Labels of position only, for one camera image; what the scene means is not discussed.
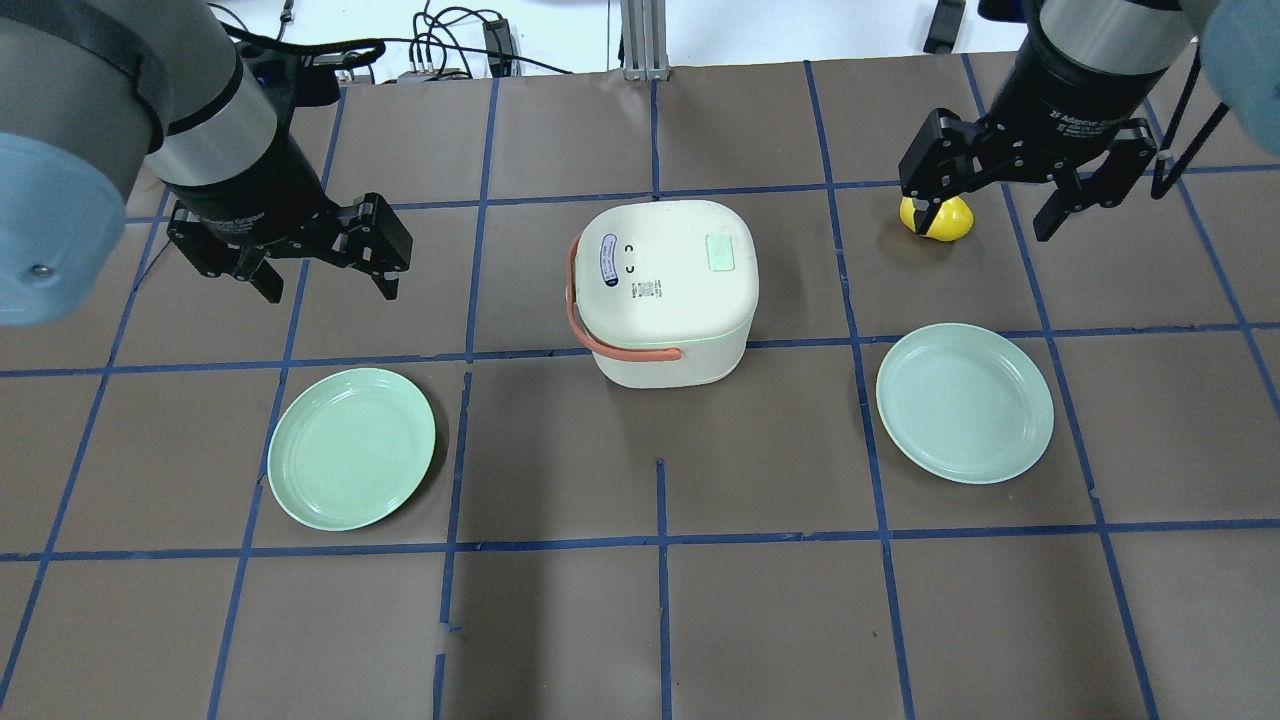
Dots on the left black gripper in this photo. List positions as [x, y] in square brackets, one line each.
[248, 190]

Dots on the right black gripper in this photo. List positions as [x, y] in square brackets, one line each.
[1083, 92]

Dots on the white rice cooker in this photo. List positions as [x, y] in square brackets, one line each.
[663, 294]

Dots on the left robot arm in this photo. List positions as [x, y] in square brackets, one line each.
[95, 91]

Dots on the yellow lemon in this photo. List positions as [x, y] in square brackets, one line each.
[953, 221]

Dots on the left green plate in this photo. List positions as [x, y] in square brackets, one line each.
[351, 449]

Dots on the green plate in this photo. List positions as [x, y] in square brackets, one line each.
[965, 404]
[351, 449]

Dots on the right green plate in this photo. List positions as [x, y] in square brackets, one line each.
[965, 404]

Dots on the aluminium frame post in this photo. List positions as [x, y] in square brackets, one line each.
[644, 41]

